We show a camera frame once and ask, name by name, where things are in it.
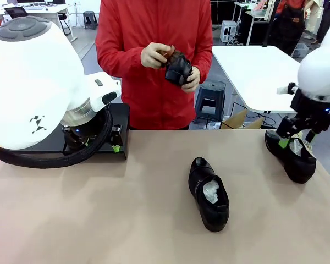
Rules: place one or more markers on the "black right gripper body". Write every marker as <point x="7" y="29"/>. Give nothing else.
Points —
<point x="316" y="115"/>

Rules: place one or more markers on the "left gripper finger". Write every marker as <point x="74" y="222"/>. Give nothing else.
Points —
<point x="117" y="137"/>
<point x="86" y="141"/>

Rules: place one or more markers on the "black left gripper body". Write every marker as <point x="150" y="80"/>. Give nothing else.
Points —
<point x="71" y="137"/>

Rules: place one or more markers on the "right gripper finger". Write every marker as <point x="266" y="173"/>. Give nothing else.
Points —
<point x="310" y="136"/>
<point x="288" y="126"/>

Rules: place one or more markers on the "black leather shoe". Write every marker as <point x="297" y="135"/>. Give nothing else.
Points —
<point x="211" y="217"/>
<point x="299" y="167"/>
<point x="178" y="71"/>

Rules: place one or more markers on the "brown wooden shoe brush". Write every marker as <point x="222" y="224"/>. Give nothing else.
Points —
<point x="173" y="53"/>

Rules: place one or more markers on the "red-sleeved right forearm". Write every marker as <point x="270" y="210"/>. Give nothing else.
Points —
<point x="118" y="66"/>

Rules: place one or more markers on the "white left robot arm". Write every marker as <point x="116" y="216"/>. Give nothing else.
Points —
<point x="30" y="82"/>

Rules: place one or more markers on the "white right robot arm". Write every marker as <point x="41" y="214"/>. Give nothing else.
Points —
<point x="319" y="68"/>

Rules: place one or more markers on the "red-sleeved left forearm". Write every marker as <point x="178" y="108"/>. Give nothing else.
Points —
<point x="206" y="61"/>

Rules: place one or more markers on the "person's right hand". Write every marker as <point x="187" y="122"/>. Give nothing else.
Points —
<point x="152" y="56"/>

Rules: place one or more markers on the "person's left hand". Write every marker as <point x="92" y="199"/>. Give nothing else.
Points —
<point x="193" y="79"/>

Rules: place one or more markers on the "person's red jacket torso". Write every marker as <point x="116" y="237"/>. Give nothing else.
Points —
<point x="154" y="107"/>

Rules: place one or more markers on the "open cardboard box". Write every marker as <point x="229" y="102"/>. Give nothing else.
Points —
<point x="236" y="118"/>

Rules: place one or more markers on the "grey storage bin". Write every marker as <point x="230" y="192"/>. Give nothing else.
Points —
<point x="301" y="50"/>

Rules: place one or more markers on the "white table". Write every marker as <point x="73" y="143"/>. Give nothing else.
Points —
<point x="250" y="71"/>

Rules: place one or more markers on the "bystander in black apron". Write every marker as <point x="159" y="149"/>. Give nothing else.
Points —
<point x="288" y="24"/>

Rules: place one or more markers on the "bystander in dark trousers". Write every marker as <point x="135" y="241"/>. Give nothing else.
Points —
<point x="325" y="16"/>

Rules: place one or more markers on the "white computer case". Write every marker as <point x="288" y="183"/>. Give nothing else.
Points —
<point x="229" y="30"/>

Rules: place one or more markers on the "small grey step stool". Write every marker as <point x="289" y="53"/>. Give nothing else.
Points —
<point x="89" y="19"/>

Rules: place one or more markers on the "white office desk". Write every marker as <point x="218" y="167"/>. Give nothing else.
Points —
<point x="53" y="9"/>

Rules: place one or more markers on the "black mesh office chair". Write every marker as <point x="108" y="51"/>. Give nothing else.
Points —
<point x="16" y="11"/>

